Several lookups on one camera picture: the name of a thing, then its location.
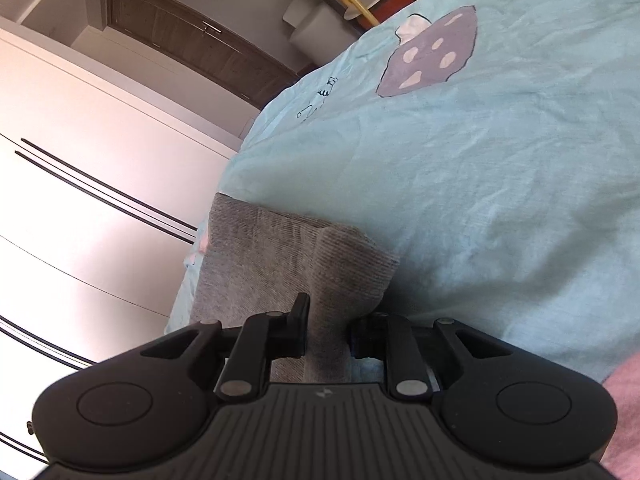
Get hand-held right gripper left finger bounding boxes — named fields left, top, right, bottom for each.
left=141, top=292, right=312, bottom=402

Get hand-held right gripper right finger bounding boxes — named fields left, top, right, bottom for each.
left=349, top=312, right=502, bottom=402

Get grey blanket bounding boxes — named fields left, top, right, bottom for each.
left=189, top=192, right=402, bottom=384

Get light blue printed bedsheet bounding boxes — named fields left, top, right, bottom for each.
left=165, top=0, right=640, bottom=387

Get white wardrobe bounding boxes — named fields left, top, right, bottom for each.
left=0, top=29, right=239, bottom=463

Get pink cloth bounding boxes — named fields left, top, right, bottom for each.
left=599, top=360, right=640, bottom=480

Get dark wooden door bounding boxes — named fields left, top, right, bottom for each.
left=107, top=0, right=301, bottom=111

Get white bin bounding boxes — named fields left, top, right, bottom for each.
left=282, top=0, right=364, bottom=67

